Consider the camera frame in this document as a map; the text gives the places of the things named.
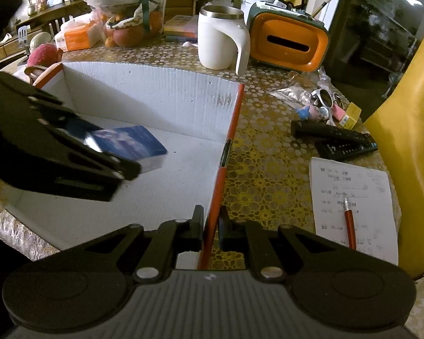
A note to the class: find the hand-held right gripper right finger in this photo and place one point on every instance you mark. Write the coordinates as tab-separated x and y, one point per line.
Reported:
224	223

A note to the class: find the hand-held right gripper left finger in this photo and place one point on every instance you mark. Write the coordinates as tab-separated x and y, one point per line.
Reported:
198	220

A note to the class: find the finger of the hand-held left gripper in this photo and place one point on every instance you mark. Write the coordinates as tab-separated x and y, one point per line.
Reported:
120	169
76	127

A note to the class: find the blue tissue packet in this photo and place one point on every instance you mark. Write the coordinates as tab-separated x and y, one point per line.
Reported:
134	143

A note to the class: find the printed white face mask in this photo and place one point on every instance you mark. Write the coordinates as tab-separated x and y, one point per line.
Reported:
44	72

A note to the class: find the white and orange cardboard box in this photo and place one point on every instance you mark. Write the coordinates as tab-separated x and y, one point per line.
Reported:
145	88

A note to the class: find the grey phone stand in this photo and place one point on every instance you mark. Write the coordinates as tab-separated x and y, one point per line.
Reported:
23	35

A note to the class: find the pale green ceramic jar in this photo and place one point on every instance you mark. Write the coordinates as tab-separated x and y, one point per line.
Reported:
39	39

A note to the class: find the wooden cabinet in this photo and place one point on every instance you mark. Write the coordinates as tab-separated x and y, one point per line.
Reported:
56	10

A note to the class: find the gold lace tablecloth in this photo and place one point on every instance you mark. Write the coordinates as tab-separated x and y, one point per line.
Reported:
268	183

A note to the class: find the orange and white tissue pack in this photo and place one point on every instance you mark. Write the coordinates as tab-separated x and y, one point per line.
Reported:
81	37

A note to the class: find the red apple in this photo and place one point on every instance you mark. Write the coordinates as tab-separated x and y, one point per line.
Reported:
127	37

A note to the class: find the red pen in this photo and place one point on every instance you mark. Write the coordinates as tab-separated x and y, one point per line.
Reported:
349	222

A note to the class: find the bag of oranges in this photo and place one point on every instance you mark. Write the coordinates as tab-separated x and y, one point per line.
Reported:
152	24

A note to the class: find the long black remote control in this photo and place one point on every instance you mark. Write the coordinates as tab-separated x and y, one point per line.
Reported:
325	131

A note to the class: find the short black remote control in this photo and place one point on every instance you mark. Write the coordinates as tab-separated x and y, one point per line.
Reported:
339	149

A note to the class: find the small pig figurine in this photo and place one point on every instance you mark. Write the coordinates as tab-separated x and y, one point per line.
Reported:
305	113

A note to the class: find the stack of books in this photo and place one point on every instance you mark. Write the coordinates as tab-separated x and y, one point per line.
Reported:
180	28

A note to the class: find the clear plastic bag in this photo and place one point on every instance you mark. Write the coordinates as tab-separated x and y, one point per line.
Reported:
289	93

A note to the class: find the handwritten white paper sheet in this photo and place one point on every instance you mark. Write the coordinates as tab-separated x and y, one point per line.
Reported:
371	219

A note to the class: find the pink eraser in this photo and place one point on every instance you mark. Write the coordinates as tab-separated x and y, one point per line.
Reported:
337	112

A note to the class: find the white mug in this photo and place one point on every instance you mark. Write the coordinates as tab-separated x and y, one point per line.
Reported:
215	42

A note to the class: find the white sunglasses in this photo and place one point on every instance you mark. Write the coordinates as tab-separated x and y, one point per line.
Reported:
325	98

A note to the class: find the small wooden drawer box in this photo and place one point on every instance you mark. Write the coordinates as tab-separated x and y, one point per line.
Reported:
178	1

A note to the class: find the small yellow box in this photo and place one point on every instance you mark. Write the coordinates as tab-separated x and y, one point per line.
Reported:
351	114

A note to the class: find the orange and green tissue box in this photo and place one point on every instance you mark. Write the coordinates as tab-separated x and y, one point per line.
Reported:
268	49

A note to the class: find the yellow chair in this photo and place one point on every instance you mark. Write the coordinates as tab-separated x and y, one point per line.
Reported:
402	148

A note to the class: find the paint brush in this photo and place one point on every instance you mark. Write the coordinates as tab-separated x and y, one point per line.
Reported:
321	5

